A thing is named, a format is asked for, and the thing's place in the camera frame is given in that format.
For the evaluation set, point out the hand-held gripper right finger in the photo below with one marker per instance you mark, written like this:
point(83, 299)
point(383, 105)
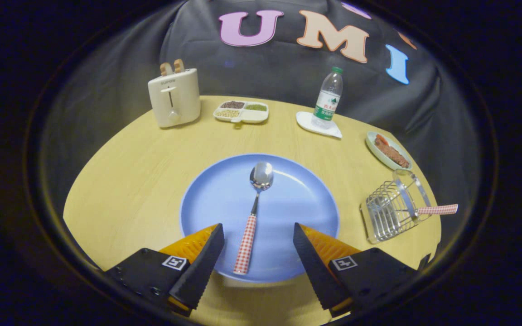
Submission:
point(317, 271)

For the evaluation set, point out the pale green oval plate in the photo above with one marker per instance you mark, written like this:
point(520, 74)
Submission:
point(376, 151)

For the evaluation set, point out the blue round plate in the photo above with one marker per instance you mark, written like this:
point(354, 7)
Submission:
point(215, 194)

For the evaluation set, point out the clear water bottle green cap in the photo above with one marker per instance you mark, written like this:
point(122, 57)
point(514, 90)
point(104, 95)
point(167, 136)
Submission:
point(326, 104)

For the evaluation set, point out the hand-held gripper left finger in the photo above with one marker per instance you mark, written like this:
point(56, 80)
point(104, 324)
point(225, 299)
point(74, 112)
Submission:
point(202, 267)

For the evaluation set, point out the toasted bread slice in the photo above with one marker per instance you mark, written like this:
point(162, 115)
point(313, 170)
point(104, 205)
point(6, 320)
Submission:
point(166, 69)
point(179, 66)

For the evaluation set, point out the brown meat slices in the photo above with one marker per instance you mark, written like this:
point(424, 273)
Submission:
point(392, 153)

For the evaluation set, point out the cream toaster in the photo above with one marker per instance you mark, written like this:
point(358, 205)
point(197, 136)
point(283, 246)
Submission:
point(179, 99)

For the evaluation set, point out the white square coaster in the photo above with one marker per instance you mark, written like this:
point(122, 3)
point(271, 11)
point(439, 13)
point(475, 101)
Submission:
point(306, 121)

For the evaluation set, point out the white divided grain tray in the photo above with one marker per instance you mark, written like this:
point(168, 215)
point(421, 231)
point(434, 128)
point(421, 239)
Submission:
point(254, 117)

